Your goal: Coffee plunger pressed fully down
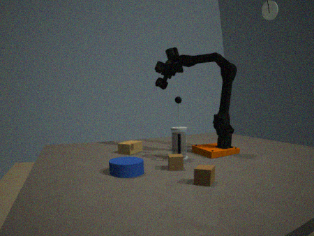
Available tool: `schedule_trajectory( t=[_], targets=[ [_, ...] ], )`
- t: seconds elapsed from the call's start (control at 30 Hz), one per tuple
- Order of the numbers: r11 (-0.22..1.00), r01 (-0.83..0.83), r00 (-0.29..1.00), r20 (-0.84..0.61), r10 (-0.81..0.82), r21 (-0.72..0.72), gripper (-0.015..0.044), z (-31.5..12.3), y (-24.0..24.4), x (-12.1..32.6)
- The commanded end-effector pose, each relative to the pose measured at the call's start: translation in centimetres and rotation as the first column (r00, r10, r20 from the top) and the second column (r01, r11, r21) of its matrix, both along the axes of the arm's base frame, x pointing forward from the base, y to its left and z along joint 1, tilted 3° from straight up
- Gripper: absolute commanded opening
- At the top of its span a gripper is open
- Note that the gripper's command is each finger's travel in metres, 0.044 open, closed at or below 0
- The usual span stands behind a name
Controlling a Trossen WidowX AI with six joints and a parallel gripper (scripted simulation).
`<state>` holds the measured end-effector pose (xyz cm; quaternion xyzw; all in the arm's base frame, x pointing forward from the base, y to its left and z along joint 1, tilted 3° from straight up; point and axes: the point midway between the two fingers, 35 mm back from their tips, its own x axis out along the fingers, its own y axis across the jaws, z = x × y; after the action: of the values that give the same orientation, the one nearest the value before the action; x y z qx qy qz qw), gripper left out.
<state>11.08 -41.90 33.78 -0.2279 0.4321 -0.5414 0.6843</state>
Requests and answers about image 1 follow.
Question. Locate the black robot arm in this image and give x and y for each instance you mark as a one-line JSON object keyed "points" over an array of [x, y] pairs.
{"points": [[228, 73]]}

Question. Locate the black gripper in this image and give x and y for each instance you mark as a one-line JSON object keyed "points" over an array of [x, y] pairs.
{"points": [[162, 82]]}

